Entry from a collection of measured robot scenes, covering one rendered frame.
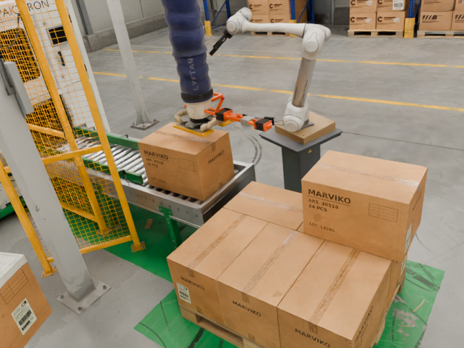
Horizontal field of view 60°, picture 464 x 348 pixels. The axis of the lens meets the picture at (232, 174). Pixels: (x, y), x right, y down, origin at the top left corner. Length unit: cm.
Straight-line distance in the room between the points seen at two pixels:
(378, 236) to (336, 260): 27
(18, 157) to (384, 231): 217
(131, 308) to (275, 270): 123
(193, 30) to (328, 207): 136
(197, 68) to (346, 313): 171
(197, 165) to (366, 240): 124
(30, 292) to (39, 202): 76
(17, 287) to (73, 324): 109
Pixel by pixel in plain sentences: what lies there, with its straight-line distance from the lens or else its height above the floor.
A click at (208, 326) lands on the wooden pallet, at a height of 2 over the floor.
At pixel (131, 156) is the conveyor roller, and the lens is 401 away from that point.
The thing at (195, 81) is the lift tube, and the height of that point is 143.
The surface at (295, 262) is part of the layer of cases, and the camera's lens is 240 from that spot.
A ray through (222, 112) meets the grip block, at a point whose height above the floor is 122.
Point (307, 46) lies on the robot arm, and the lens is 278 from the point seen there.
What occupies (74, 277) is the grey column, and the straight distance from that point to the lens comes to 322.
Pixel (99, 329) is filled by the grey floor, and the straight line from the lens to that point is 311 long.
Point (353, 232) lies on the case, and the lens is 243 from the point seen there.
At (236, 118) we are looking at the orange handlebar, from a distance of 258.
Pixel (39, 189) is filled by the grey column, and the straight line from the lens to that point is 284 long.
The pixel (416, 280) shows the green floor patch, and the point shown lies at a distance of 315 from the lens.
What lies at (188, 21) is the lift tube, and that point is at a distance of 262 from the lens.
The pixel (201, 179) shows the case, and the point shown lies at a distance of 289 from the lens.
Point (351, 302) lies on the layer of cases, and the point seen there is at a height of 54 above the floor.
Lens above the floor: 218
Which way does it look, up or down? 30 degrees down
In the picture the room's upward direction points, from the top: 9 degrees counter-clockwise
